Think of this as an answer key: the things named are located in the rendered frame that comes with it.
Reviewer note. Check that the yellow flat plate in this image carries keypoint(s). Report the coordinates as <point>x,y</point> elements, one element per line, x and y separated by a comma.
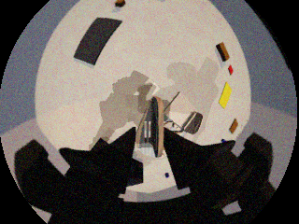
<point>225,95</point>

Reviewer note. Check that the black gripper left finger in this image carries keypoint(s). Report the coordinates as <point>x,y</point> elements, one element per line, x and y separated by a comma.
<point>112,163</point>

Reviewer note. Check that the brown flat plate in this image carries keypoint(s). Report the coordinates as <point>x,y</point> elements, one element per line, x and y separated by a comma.
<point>234,125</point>

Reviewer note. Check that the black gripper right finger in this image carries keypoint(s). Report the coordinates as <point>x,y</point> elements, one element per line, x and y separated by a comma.
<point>188,159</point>

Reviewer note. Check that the brown rectangular block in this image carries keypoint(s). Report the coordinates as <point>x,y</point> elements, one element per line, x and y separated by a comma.
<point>223,51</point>

